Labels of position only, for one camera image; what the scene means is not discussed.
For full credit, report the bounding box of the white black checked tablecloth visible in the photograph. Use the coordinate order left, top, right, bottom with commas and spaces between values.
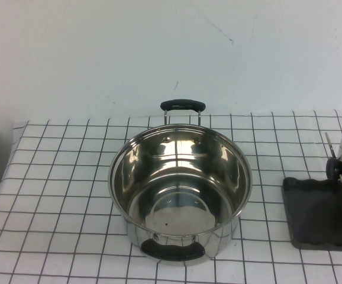
0, 108, 342, 284

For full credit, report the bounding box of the stainless steel cooking pot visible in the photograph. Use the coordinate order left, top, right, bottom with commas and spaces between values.
108, 99, 253, 267

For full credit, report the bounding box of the grey pot lid rack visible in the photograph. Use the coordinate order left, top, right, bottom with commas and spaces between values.
282, 132, 342, 253

